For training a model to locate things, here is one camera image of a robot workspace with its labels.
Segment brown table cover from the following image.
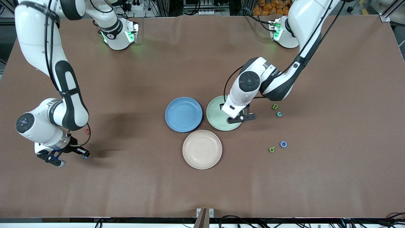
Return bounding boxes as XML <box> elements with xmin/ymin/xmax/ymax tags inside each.
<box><xmin>0</xmin><ymin>14</ymin><xmax>405</xmax><ymax>219</ymax></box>

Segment blue plate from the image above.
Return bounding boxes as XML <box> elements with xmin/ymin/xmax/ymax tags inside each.
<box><xmin>165</xmin><ymin>97</ymin><xmax>203</xmax><ymax>133</ymax></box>

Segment beige plate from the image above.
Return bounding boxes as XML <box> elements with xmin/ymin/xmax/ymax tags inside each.
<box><xmin>182</xmin><ymin>130</ymin><xmax>223</xmax><ymax>170</ymax></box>

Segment green plate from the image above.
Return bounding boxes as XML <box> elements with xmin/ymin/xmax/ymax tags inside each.
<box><xmin>206</xmin><ymin>96</ymin><xmax>242</xmax><ymax>131</ymax></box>

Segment orange fruit pile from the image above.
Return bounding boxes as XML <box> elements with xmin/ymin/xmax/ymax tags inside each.
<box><xmin>252</xmin><ymin>0</ymin><xmax>290</xmax><ymax>16</ymax></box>

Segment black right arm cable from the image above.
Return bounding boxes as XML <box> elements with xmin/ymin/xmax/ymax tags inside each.
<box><xmin>44</xmin><ymin>0</ymin><xmax>92</xmax><ymax>148</ymax></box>

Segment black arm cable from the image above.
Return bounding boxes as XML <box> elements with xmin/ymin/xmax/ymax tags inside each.
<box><xmin>44</xmin><ymin>0</ymin><xmax>92</xmax><ymax>148</ymax></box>
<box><xmin>223</xmin><ymin>0</ymin><xmax>344</xmax><ymax>105</ymax></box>

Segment black cables under table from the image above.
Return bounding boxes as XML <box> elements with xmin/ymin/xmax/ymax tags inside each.
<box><xmin>93</xmin><ymin>215</ymin><xmax>405</xmax><ymax>228</ymax></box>

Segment brown post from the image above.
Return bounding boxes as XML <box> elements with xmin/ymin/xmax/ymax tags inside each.
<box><xmin>193</xmin><ymin>208</ymin><xmax>210</xmax><ymax>228</ymax></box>

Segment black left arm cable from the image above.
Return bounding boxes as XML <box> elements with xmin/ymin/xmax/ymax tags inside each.
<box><xmin>223</xmin><ymin>0</ymin><xmax>344</xmax><ymax>105</ymax></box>

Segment aluminium frame profile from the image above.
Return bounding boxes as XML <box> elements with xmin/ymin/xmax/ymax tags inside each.
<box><xmin>379</xmin><ymin>0</ymin><xmax>400</xmax><ymax>22</ymax></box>

